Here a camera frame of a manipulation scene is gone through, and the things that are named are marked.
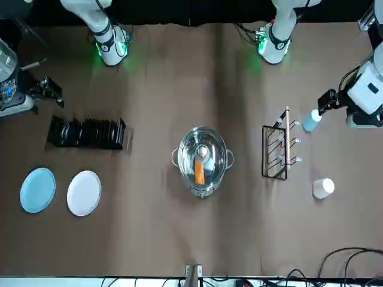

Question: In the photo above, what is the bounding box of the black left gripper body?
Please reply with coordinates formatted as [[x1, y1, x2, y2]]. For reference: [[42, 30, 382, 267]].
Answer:
[[317, 88, 341, 112]]

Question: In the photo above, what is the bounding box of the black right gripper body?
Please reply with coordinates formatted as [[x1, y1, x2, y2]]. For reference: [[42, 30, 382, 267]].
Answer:
[[29, 77, 65, 108]]

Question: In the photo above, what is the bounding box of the light blue cup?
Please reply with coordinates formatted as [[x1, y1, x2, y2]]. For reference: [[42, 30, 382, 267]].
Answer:
[[302, 109, 324, 133]]

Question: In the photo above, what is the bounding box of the pale pink cup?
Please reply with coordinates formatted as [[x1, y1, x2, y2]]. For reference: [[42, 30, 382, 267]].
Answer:
[[312, 178, 336, 200]]

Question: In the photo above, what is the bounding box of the light blue plate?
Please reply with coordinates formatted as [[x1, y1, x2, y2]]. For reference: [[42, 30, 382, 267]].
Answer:
[[20, 167, 57, 214]]

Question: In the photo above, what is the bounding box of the white plate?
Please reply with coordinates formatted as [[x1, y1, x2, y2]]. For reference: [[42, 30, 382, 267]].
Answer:
[[66, 170, 102, 217]]

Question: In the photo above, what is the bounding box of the black dish drying rack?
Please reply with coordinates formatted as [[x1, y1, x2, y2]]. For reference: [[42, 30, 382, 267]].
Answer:
[[46, 115, 127, 151]]

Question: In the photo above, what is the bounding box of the orange carrot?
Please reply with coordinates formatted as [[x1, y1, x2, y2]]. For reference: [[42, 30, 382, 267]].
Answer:
[[194, 160, 206, 185]]

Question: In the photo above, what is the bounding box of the glass pot lid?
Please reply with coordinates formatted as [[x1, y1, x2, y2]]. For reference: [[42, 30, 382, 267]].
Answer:
[[177, 126, 228, 188]]

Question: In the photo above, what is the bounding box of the stainless steel pot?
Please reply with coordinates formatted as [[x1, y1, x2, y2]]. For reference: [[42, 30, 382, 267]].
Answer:
[[171, 126, 235, 200]]

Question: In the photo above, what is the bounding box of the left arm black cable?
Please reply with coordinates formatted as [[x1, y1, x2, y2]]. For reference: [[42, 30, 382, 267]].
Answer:
[[337, 66, 360, 100]]

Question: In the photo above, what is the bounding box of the black wire cup holder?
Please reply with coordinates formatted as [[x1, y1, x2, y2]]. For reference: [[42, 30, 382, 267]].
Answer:
[[262, 105, 303, 181]]

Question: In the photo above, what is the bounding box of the black base cable bundle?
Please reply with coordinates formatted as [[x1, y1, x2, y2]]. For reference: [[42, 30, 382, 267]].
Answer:
[[235, 22, 262, 46]]

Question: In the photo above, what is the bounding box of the black cable loop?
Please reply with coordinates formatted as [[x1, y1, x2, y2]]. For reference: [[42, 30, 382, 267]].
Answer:
[[319, 247, 383, 280], [343, 250, 383, 281], [286, 268, 306, 282]]

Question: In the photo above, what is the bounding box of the aluminium camera post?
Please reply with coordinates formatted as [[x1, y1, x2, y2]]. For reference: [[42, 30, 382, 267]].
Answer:
[[184, 263, 203, 287]]

